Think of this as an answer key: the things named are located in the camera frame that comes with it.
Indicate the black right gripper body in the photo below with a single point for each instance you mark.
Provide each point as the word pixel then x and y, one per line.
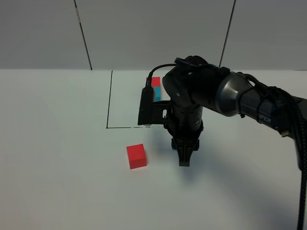
pixel 184 124

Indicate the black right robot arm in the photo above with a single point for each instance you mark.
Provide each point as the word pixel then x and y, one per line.
pixel 193 84

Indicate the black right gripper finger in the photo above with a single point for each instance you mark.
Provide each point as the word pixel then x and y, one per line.
pixel 181 142
pixel 185 152

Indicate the template red cube block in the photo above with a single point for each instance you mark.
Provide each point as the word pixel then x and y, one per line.
pixel 155 82

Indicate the template blue cube block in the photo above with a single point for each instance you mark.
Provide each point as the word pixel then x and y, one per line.
pixel 157 93

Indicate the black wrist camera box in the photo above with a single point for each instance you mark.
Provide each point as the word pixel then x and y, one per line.
pixel 146 106

